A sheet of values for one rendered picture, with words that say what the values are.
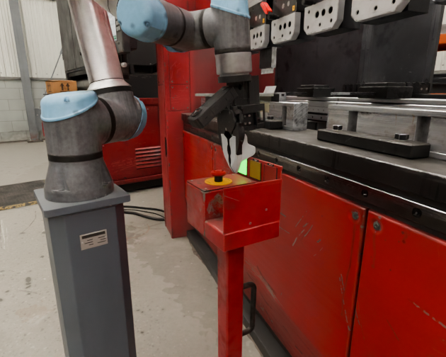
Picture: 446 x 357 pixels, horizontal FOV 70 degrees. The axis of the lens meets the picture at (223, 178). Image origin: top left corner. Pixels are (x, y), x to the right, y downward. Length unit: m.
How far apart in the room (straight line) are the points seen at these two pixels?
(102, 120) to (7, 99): 7.11
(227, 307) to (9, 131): 7.28
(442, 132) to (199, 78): 1.63
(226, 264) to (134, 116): 0.45
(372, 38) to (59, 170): 1.38
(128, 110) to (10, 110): 7.07
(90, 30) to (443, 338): 0.96
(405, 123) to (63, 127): 0.74
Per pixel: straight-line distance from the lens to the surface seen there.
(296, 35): 1.16
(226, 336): 0.98
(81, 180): 0.75
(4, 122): 7.89
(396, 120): 0.83
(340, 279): 0.85
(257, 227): 0.75
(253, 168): 0.83
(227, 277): 0.86
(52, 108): 0.75
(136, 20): 0.60
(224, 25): 0.68
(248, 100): 0.71
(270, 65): 1.33
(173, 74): 2.10
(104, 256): 0.81
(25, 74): 7.68
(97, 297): 0.86
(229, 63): 0.67
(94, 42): 0.89
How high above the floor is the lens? 1.01
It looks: 15 degrees down
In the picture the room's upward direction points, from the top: straight up
